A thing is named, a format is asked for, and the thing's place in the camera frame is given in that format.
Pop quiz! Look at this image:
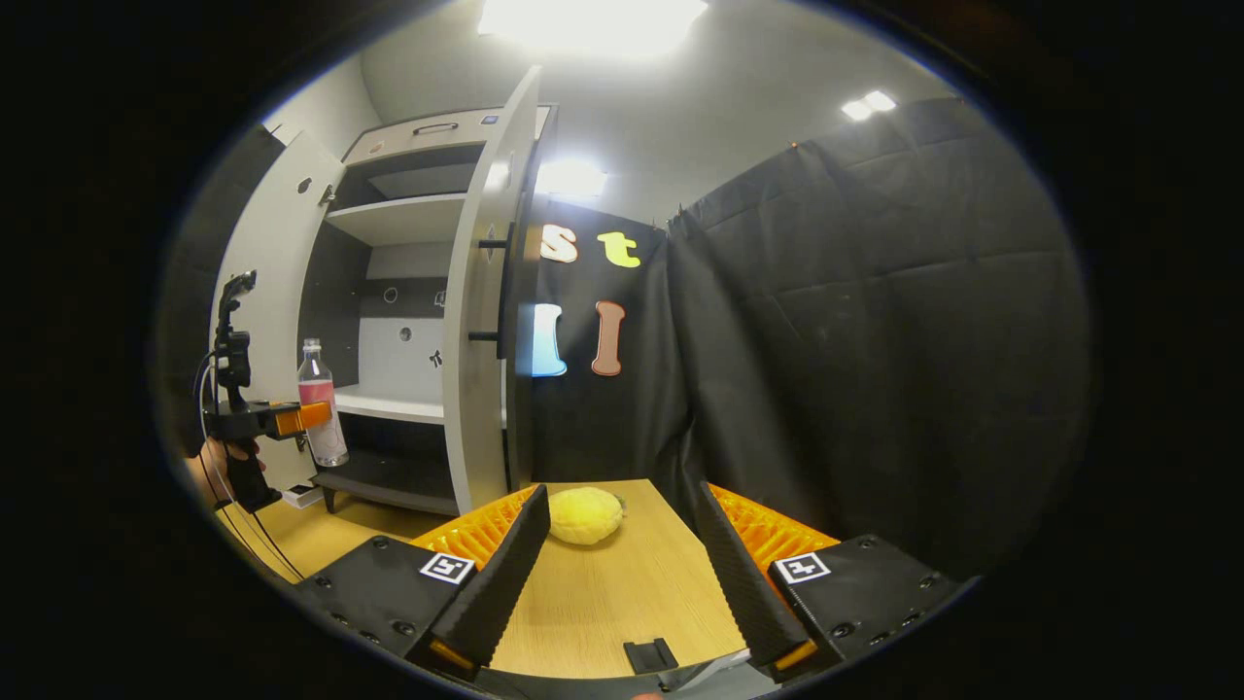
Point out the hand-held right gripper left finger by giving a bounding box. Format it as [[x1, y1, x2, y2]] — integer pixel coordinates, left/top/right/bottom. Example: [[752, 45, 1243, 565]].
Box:
[[292, 483, 552, 682]]

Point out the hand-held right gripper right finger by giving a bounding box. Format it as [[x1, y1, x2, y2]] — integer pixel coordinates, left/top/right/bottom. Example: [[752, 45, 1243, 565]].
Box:
[[698, 481, 978, 683]]

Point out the clear bottle with pink label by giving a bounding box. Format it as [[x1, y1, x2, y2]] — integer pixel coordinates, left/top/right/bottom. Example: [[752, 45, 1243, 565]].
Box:
[[296, 338, 350, 468]]

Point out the grey cabinet door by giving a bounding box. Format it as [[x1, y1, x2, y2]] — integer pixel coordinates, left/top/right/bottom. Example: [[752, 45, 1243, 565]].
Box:
[[442, 65, 545, 516], [207, 129, 347, 497]]

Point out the grey cabinet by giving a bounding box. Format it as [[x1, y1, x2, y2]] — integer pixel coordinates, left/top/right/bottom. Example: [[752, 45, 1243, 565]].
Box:
[[296, 105, 560, 516]]

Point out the yellow plush lemon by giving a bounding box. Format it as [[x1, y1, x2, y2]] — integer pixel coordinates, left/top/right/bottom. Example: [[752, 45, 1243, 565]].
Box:
[[547, 486, 626, 546]]

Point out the small black clamp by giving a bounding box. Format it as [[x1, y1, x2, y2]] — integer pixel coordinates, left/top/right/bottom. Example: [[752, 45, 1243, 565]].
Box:
[[622, 638, 679, 676]]

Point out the black backdrop cloth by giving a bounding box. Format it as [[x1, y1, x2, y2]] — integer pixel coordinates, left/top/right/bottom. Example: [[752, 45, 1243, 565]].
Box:
[[155, 95, 1094, 584]]

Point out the large ceiling light panel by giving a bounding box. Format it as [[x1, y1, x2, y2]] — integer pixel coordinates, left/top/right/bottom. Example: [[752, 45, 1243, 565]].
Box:
[[476, 0, 710, 59]]

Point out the black cable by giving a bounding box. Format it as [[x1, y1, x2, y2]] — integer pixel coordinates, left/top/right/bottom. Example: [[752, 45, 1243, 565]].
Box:
[[194, 350, 304, 582]]

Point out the black right door handle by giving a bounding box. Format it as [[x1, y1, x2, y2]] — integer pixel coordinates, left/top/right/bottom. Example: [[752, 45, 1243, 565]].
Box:
[[468, 222, 518, 361]]

